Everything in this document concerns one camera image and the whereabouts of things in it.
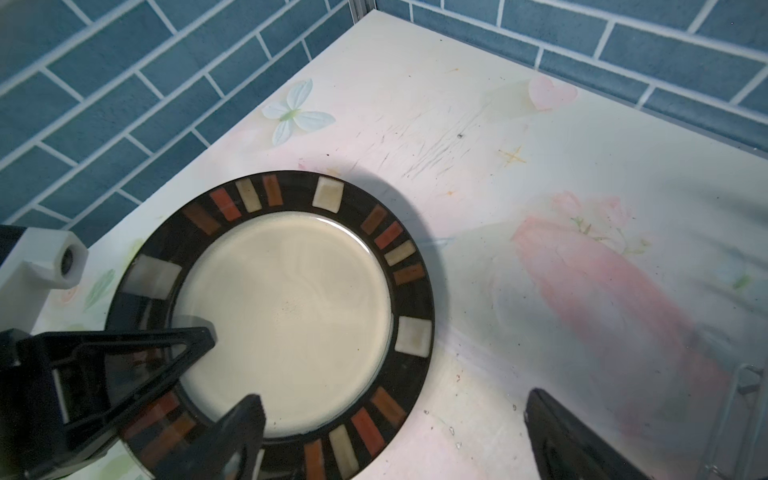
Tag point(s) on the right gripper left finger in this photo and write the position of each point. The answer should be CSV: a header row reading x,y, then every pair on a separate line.
x,y
229,449

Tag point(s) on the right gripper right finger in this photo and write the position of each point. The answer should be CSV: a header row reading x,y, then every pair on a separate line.
x,y
565,448

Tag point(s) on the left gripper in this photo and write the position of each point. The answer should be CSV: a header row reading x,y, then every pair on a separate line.
x,y
69,393

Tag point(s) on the black rimmed mosaic plate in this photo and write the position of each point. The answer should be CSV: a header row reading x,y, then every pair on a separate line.
x,y
319,303

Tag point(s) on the metal wire dish rack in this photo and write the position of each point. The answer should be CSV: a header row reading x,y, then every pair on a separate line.
x,y
732,447

